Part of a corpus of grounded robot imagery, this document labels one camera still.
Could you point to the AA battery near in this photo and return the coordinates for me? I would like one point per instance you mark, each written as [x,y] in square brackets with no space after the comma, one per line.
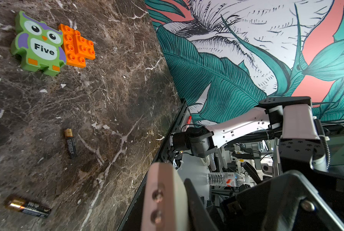
[27,207]

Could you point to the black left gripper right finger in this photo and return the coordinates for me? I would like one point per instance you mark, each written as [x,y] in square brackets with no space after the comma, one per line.
[285,203]

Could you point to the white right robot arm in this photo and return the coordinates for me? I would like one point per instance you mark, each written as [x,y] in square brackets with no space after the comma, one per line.
[302,144]

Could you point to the aa battery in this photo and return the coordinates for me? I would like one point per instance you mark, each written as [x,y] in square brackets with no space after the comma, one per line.
[27,207]
[70,143]

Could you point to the green owl puzzle piece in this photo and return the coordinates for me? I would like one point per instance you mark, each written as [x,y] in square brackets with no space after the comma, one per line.
[38,45]

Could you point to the clear water bottle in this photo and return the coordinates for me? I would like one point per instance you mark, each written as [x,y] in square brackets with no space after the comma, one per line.
[225,179]

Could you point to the grey remote control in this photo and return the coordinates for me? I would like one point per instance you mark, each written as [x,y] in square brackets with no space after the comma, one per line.
[165,206]

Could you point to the AA battery far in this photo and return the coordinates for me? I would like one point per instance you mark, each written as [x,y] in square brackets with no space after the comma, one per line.
[70,143]

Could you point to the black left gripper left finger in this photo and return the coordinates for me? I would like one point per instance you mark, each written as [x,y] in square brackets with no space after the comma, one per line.
[199,218]

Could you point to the orange toy brick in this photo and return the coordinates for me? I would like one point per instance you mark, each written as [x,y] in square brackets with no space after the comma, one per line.
[76,47]

